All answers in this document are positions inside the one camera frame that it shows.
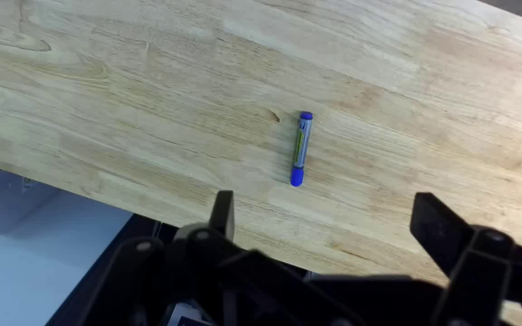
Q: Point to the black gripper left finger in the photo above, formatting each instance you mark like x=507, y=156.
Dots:
x=224, y=211

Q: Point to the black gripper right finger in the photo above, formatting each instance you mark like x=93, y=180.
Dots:
x=440, y=229

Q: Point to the blue marker pen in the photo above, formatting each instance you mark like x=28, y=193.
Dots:
x=302, y=147

